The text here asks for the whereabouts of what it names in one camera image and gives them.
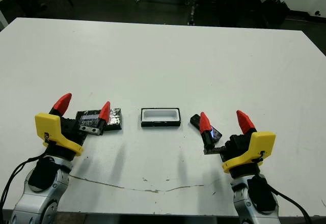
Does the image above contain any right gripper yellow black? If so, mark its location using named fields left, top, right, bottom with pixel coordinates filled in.
left=200, top=110, right=276, bottom=178

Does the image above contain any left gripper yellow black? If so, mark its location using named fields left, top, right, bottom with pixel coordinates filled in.
left=35, top=93, right=111, bottom=161

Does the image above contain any black glossy box lid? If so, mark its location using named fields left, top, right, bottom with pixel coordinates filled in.
left=75, top=108, right=124, bottom=133

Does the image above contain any black box base white insert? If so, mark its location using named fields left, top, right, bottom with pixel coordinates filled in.
left=140, top=107, right=182, bottom=128

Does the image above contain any black metal stand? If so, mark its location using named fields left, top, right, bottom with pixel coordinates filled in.
left=187, top=0, right=198, bottom=26

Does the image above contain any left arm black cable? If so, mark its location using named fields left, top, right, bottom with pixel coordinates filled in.
left=0, top=154, right=49, bottom=224

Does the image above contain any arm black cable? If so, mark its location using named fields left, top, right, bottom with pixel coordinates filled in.
left=0, top=154, right=49, bottom=224
left=257, top=173, right=314, bottom=224

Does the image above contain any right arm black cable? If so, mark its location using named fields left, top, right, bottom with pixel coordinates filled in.
left=257, top=173, right=314, bottom=224

